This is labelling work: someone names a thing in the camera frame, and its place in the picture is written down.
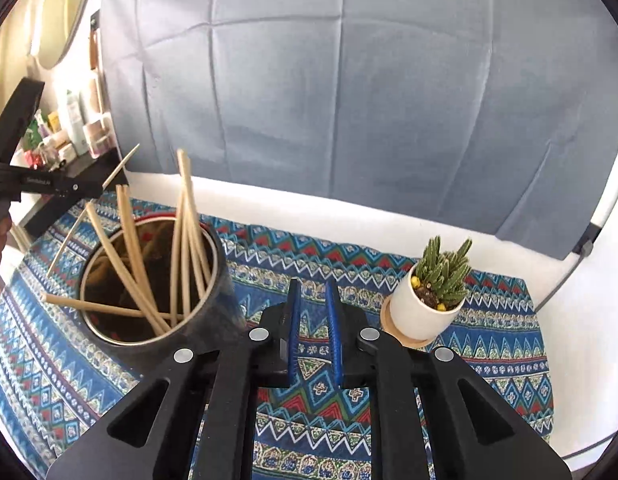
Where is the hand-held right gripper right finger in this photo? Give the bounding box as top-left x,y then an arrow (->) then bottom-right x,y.
325,280 -> 574,480

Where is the cactus in white pot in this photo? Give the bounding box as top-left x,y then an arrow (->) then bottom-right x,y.
389,236 -> 474,344

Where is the wooden hairbrush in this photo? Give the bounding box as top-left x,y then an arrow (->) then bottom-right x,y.
89,27 -> 109,114

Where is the black side shelf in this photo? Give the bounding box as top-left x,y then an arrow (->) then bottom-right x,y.
12,150 -> 131,237

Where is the black cylindrical utensil holder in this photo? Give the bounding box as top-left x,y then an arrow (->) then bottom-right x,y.
78,216 -> 246,377

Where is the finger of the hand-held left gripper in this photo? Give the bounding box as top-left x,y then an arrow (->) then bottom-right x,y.
0,162 -> 106,199
0,78 -> 46,167

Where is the grey-blue backdrop cloth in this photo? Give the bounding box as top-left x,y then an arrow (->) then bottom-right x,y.
96,0 -> 618,262

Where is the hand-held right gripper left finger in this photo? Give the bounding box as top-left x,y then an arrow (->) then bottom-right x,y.
45,279 -> 303,480

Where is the pink jar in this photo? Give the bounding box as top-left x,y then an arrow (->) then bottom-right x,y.
84,120 -> 115,159

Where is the black backdrop clamp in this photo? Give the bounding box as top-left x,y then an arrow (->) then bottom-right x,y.
574,225 -> 602,260

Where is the thin wooden chopstick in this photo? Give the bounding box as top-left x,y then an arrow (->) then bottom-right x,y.
46,143 -> 141,279

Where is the round wooden saucer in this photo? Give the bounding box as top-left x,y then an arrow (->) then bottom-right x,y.
380,297 -> 435,350

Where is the bunch of wooden chopsticks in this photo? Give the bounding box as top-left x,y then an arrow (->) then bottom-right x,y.
42,149 -> 216,337

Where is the blue patterned tablecloth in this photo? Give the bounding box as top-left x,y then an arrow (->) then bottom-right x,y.
0,195 -> 558,480

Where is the grey cable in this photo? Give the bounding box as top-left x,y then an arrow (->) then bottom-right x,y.
533,220 -> 618,312

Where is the oval wall mirror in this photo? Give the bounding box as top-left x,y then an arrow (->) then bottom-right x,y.
26,0 -> 101,70

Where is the grey spray bottle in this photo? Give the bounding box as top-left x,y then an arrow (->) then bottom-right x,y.
65,90 -> 90,157

